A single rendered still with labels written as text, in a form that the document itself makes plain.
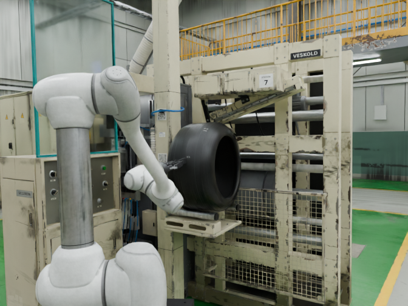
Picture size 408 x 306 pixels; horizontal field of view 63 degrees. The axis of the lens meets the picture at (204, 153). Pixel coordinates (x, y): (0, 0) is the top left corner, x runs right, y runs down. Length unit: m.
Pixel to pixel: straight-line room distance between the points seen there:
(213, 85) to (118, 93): 1.30
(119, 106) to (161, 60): 1.16
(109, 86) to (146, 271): 0.57
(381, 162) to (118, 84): 10.20
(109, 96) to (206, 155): 0.88
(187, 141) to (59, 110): 0.96
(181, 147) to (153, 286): 0.98
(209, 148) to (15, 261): 1.25
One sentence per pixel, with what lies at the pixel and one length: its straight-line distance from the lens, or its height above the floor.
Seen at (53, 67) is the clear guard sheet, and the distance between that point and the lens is 2.01.
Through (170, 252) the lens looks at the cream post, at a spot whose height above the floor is 0.61.
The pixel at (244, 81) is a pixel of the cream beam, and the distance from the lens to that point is 2.20.
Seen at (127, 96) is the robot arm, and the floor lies 1.50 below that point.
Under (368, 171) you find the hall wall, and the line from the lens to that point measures 11.03.
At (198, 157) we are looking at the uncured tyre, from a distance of 1.84.
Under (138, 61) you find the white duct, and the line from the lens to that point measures 2.78.
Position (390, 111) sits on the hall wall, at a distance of 10.98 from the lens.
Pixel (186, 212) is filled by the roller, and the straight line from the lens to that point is 2.05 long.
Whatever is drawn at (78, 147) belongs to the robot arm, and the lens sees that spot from 1.12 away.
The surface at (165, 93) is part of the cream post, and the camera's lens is 2.20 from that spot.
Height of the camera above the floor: 1.37
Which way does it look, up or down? 3 degrees down
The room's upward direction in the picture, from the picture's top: 1 degrees counter-clockwise
